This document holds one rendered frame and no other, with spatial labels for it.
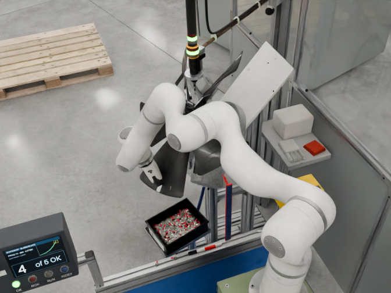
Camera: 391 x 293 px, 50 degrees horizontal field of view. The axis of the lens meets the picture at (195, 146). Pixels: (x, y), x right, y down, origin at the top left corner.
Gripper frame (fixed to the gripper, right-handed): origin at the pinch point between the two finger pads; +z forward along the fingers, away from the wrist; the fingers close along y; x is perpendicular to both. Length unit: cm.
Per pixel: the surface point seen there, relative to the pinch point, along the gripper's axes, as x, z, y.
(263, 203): -46, 115, 42
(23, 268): 45, -31, -36
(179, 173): -9.3, 1.2, -0.3
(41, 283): 44, -23, -38
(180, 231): 1.3, 15.3, -17.0
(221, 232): -12, 100, 28
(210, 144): -26.0, -14.4, -8.3
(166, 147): -9.2, -6.1, 10.0
